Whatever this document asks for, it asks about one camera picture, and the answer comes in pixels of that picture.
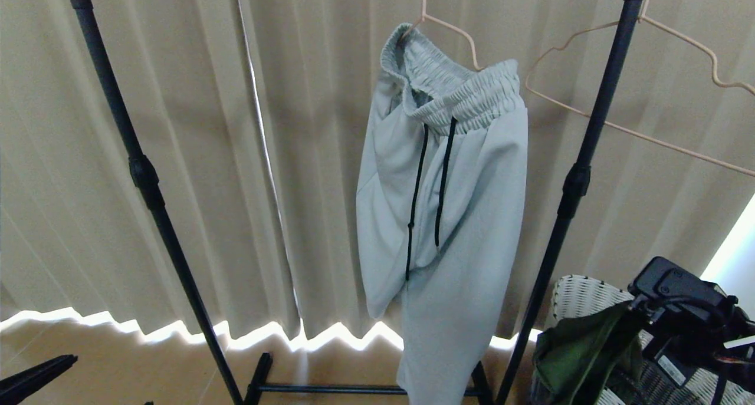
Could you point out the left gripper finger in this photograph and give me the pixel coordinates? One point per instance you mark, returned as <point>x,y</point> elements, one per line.
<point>35,378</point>

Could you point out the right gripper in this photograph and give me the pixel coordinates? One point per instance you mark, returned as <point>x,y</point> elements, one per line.
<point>708,352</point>

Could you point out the green garment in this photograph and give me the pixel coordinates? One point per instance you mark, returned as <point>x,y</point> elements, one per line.
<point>572,352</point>

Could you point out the pale grey shorts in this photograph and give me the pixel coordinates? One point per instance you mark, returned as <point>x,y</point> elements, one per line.
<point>460,246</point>

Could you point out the pink clothes hanger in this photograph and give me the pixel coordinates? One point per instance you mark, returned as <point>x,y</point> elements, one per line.
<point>649,135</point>
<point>423,4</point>

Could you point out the white laundry basket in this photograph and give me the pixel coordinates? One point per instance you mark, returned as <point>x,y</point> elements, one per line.
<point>578,296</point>

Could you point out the black clothes rack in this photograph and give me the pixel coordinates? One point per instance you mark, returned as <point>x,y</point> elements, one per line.
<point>141,175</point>

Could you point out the beige curtain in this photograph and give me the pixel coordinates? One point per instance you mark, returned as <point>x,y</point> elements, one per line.
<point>295,128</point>

